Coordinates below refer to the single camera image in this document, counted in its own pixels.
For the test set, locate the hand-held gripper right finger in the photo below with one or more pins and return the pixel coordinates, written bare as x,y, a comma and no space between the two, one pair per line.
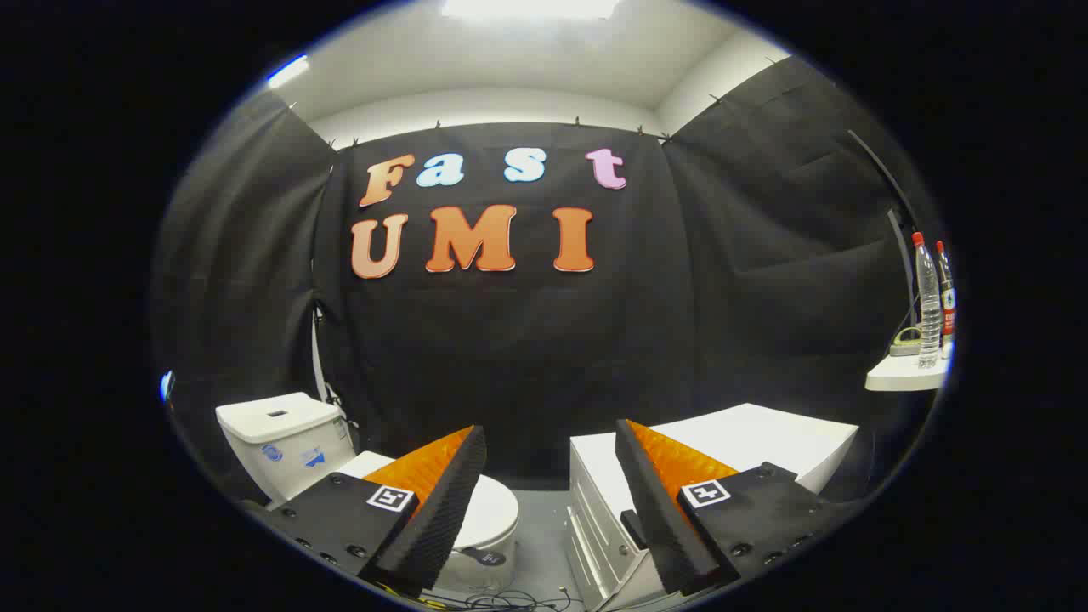
659,510

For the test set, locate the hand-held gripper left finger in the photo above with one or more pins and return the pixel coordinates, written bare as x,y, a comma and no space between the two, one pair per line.
442,510

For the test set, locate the white toilet tank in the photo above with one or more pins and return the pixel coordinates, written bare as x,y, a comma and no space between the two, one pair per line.
280,442

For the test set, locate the white drawer cabinet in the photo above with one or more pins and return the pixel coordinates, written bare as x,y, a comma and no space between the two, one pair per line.
765,433

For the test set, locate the black backdrop cloth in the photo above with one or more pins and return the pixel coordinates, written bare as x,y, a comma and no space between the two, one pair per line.
527,357

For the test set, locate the white pipe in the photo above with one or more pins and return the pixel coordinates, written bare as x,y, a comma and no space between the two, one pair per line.
316,365

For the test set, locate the white shelf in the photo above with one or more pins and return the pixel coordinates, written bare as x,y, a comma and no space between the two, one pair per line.
901,376

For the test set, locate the clear water bottle red cap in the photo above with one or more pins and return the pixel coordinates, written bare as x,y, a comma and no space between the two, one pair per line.
928,306

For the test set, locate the dark bottle red label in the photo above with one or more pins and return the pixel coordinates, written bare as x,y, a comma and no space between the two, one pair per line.
947,306

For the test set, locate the ceiling light panel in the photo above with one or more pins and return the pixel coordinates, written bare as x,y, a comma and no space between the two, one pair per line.
527,7

